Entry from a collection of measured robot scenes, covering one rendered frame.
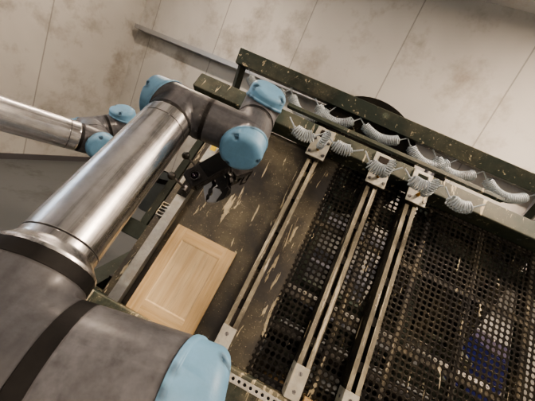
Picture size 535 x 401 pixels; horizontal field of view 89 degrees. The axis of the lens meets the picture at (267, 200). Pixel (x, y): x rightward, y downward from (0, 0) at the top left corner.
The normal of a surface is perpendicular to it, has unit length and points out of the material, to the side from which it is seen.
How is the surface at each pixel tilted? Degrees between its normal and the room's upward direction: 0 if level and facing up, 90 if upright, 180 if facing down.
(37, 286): 20
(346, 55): 90
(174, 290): 55
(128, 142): 32
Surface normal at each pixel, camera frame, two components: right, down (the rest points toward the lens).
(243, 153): -0.17, 0.68
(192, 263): 0.07, -0.36
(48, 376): 0.35, -0.57
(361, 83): -0.34, 0.10
